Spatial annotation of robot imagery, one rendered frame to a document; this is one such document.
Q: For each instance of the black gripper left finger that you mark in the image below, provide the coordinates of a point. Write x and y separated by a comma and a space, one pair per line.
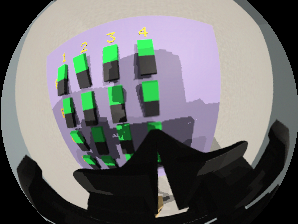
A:
137, 177

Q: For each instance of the lavender switch panel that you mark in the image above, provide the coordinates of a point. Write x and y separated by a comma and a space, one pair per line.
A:
113, 83

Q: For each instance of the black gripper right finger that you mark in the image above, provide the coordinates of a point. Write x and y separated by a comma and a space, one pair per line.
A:
185, 167

